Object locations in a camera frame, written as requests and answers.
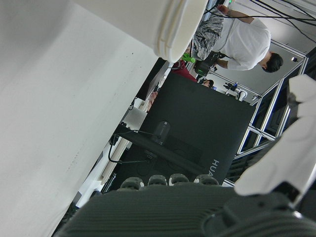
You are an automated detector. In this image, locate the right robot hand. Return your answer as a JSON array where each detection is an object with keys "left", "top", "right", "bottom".
[{"left": 53, "top": 74, "right": 316, "bottom": 237}]

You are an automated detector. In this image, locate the white paper cup ribbed rim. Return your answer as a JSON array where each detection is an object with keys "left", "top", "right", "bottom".
[{"left": 70, "top": 0, "right": 209, "bottom": 64}]

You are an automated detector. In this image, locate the black computer monitor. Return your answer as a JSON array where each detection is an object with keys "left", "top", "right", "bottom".
[{"left": 116, "top": 71, "right": 257, "bottom": 186}]

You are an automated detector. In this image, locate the operator left hand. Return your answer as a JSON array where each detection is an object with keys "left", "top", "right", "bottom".
[{"left": 148, "top": 90, "right": 158, "bottom": 111}]

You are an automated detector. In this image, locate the white background robot device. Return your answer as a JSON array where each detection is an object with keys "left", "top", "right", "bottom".
[{"left": 223, "top": 82, "right": 248, "bottom": 101}]

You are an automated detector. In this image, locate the black device green light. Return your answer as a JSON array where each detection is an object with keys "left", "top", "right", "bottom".
[{"left": 195, "top": 51, "right": 218, "bottom": 75}]

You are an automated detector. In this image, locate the bright green handheld object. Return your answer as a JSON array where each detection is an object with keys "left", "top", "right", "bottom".
[{"left": 182, "top": 52, "right": 198, "bottom": 63}]

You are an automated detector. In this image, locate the grey camouflage jacket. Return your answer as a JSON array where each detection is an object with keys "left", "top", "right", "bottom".
[{"left": 192, "top": 6, "right": 225, "bottom": 61}]

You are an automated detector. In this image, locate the person in white t-shirt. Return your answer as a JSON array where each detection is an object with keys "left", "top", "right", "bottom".
[{"left": 211, "top": 4, "right": 284, "bottom": 74}]

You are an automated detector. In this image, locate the black monitor cable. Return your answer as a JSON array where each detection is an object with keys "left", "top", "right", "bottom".
[{"left": 108, "top": 130, "right": 158, "bottom": 165}]

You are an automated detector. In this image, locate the aluminium frame cage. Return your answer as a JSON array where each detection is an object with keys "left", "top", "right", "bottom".
[{"left": 233, "top": 40, "right": 316, "bottom": 186}]

